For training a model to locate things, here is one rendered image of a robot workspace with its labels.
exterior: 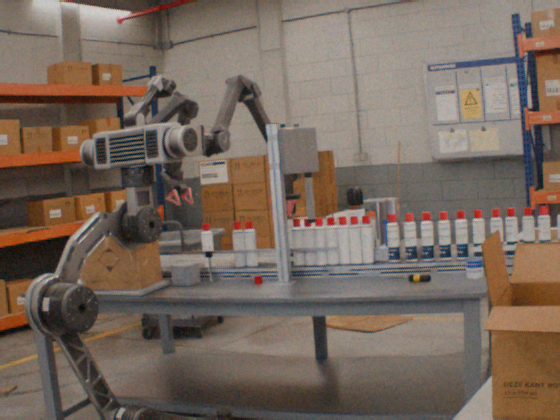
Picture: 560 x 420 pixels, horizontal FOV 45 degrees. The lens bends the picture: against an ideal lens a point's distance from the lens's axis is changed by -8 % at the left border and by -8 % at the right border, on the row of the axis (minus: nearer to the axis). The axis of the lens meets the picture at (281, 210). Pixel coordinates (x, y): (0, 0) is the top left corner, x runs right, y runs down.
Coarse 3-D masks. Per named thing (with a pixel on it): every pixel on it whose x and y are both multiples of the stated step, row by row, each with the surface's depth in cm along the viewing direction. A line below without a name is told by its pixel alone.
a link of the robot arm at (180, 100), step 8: (176, 96) 325; (184, 96) 326; (168, 104) 325; (176, 104) 324; (184, 104) 325; (192, 104) 330; (160, 112) 324; (168, 112) 323; (176, 112) 327; (152, 120) 323; (160, 120) 322; (168, 120) 326
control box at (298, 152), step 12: (288, 132) 302; (300, 132) 306; (312, 132) 309; (288, 144) 302; (300, 144) 306; (312, 144) 309; (288, 156) 302; (300, 156) 306; (312, 156) 309; (288, 168) 302; (300, 168) 306; (312, 168) 309
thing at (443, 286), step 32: (192, 256) 424; (224, 256) 414; (192, 288) 313; (224, 288) 308; (256, 288) 302; (288, 288) 297; (320, 288) 291; (352, 288) 284; (384, 288) 278; (416, 288) 271; (448, 288) 264; (480, 288) 258
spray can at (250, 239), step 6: (246, 222) 329; (252, 222) 330; (246, 228) 329; (252, 228) 329; (246, 234) 328; (252, 234) 328; (246, 240) 328; (252, 240) 328; (246, 246) 329; (252, 246) 328; (246, 258) 330; (252, 258) 328; (252, 264) 329
